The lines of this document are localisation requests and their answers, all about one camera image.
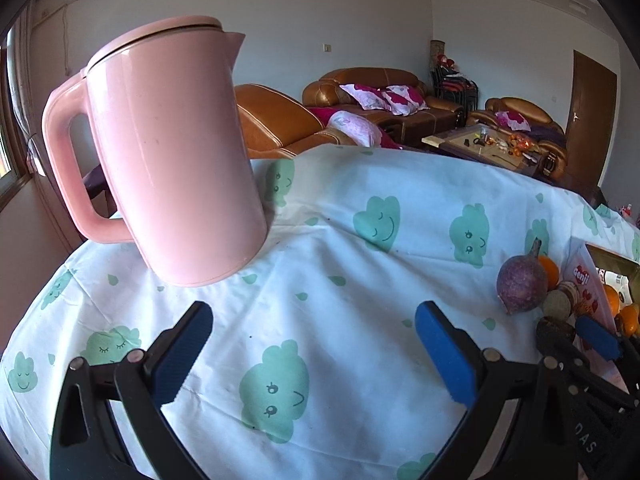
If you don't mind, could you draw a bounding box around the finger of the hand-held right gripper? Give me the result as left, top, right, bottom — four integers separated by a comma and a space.
574, 314, 640, 391
536, 330, 638, 411

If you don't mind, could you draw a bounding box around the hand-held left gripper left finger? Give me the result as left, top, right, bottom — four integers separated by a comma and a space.
50, 301, 215, 480

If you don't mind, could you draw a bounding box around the wooden coffee table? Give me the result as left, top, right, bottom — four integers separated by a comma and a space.
421, 123, 551, 177

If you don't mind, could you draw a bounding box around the white magenta flower pillow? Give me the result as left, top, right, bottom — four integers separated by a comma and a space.
496, 110, 532, 131
382, 86, 430, 116
340, 84, 388, 111

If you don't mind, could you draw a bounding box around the pink electric kettle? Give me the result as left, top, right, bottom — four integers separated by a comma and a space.
41, 16, 269, 288

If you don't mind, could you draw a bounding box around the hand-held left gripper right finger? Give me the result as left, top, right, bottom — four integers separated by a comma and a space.
414, 301, 583, 480

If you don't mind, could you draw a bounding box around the brown leather sofa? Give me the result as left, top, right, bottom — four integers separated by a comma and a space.
301, 66, 466, 143

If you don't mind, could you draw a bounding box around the pile of oranges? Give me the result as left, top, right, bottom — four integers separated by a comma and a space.
505, 132, 541, 153

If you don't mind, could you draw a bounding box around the stack of black chairs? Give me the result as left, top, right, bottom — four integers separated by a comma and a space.
431, 67, 481, 116

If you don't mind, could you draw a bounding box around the round brown cookie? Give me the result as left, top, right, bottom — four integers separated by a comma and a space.
542, 280, 581, 322

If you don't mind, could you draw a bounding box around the purple passion fruit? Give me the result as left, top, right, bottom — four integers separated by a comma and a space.
496, 237, 543, 315

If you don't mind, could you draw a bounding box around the purple blanket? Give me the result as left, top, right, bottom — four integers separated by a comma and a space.
527, 122, 566, 143

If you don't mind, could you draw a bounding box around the brown leather armchair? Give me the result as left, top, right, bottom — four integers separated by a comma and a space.
234, 84, 358, 160
480, 96, 568, 181

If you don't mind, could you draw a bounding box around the pale pink pillow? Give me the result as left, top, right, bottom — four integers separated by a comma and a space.
326, 111, 383, 147

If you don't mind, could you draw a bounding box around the white green cloud tablecloth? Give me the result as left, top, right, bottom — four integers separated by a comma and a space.
0, 144, 640, 480

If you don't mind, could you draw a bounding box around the pink tin box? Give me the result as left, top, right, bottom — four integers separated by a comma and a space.
562, 236, 640, 381

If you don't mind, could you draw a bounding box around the brown wooden door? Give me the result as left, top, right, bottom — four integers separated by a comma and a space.
566, 50, 618, 196

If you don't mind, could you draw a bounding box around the magenta cloth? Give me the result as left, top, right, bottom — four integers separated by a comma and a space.
307, 106, 401, 148

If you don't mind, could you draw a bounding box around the dark round fruit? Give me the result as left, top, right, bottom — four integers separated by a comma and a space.
536, 316, 576, 342

